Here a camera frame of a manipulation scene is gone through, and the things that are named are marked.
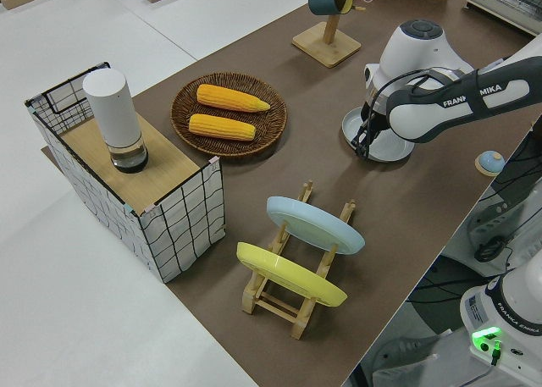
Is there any black cable connector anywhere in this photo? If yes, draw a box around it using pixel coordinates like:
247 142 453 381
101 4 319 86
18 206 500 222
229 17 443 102
473 236 507 263

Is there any long yellow corn cob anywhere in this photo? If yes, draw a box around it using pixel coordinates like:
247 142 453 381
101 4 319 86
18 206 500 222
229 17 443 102
196 83 272 113

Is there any gray round plate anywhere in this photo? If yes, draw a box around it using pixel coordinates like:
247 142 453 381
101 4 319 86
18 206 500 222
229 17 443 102
341 106 415 163

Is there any blue call bell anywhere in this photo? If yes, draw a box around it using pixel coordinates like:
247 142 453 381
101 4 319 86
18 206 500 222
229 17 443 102
473 150 505 177

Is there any wooden dish rack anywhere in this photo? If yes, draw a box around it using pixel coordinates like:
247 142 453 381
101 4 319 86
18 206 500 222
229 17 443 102
241 180 357 340

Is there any short yellow corn cob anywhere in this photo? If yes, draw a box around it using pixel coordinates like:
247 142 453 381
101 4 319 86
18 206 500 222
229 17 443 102
188 113 257 142

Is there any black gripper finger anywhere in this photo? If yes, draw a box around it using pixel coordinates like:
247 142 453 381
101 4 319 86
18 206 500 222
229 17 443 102
354 129 370 158

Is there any black floor cable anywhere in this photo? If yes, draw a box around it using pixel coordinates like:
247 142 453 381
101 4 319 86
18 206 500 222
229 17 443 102
417 268 513 307

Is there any wooden mug tree stand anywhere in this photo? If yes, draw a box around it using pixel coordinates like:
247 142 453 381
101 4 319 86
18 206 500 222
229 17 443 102
290 5 366 69

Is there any light wooden board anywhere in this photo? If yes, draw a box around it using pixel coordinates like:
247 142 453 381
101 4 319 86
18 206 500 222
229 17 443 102
58 116 201 208

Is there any brown table mat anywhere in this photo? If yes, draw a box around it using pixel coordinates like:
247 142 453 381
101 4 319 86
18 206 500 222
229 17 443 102
40 0 542 387

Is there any brown wicker basket tray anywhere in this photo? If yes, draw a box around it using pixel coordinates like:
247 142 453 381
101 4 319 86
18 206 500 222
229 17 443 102
170 71 289 158

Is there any wire basket with grid cloth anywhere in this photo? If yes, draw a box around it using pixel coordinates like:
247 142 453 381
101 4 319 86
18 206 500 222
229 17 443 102
24 61 226 285

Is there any gray stand foot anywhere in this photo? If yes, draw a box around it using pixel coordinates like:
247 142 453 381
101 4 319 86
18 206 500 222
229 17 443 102
368 331 445 387

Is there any white toaster oven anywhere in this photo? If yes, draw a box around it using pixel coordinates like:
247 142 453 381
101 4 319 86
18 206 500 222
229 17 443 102
463 0 542 36

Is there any light blue plate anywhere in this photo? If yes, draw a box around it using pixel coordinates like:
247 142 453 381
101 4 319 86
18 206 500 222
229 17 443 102
265 196 366 257

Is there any yellow plate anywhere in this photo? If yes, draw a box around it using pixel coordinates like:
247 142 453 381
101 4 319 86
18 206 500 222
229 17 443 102
235 241 349 308

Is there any white metal mount frame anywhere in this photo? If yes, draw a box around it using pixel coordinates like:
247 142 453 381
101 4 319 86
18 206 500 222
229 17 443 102
465 191 534 278

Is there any white cylinder with clear base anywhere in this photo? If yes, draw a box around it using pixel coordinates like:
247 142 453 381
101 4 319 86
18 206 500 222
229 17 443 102
81 68 150 174

